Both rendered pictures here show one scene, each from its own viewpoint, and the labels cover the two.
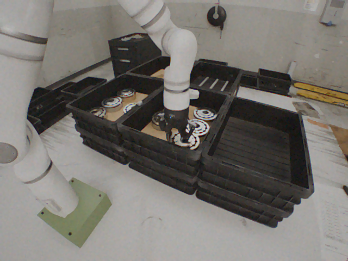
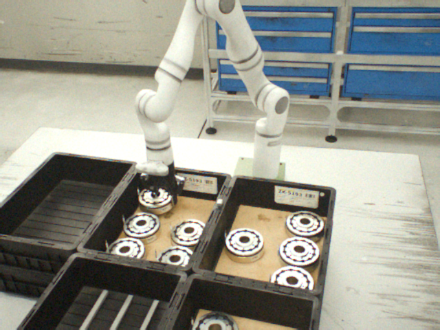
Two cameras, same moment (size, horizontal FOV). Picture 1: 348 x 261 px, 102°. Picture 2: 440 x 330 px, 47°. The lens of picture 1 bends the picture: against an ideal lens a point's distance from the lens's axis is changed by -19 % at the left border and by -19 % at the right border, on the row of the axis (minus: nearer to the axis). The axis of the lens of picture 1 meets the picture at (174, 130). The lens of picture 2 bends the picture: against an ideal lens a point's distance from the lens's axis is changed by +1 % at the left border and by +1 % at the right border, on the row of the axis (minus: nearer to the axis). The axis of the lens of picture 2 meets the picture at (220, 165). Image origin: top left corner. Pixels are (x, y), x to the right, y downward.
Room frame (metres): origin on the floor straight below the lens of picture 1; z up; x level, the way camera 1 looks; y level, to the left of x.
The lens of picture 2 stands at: (1.61, -0.04, 1.78)
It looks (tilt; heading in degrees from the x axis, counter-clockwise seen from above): 34 degrees down; 170
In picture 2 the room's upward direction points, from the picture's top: 3 degrees counter-clockwise
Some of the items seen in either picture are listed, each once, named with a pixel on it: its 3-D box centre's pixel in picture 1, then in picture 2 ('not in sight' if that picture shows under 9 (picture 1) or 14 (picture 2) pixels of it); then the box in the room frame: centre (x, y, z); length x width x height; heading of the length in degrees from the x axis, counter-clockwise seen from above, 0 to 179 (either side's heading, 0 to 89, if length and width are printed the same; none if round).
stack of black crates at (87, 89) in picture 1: (89, 103); not in sight; (1.57, 0.93, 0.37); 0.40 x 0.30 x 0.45; 157
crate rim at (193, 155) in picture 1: (180, 110); (161, 212); (0.55, -0.03, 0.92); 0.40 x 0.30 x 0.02; 153
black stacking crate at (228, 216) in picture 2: (122, 104); (269, 243); (0.69, 0.24, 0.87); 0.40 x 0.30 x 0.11; 153
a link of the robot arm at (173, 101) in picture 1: (179, 91); (157, 154); (0.45, -0.02, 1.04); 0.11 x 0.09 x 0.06; 153
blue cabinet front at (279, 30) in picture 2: not in sight; (273, 52); (-1.22, 0.81, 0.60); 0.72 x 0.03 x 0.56; 67
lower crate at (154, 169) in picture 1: (179, 140); not in sight; (0.55, -0.03, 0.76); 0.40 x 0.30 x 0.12; 153
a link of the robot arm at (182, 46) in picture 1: (178, 60); (152, 118); (0.43, -0.01, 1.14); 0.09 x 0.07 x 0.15; 29
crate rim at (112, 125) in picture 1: (120, 94); (270, 229); (0.69, 0.24, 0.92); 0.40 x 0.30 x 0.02; 153
